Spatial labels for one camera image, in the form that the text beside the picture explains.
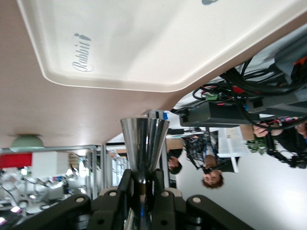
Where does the metal jigger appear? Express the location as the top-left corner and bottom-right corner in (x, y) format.
(119, 117), (170, 230)

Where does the black cable tangle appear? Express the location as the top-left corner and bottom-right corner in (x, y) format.
(191, 55), (307, 115)

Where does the green plant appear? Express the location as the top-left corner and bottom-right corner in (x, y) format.
(246, 139), (267, 156)

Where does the person in plaid shirt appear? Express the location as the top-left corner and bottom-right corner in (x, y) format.
(184, 134), (240, 190)

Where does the green bowl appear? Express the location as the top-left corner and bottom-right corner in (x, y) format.
(11, 134), (45, 148)

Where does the aluminium rack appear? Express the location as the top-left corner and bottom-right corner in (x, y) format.
(0, 144), (107, 199)

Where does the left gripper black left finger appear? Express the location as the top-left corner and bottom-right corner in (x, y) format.
(14, 169), (134, 230)

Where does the person holding black device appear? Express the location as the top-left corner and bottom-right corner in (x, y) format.
(253, 117), (307, 169)

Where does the person with dark hair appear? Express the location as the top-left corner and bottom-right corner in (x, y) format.
(166, 148), (183, 175)

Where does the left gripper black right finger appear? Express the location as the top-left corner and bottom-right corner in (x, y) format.
(152, 169), (255, 230)

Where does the brown table cover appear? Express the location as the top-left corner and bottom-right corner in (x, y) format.
(0, 0), (307, 147)

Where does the cream rabbit print tray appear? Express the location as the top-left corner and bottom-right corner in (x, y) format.
(16, 0), (307, 93)

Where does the black power supply box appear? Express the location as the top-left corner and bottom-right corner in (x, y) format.
(179, 102), (260, 127)

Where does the red and white box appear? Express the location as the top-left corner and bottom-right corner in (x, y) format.
(0, 152), (58, 173)

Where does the grey equipment box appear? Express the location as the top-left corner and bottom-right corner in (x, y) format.
(247, 28), (307, 117)

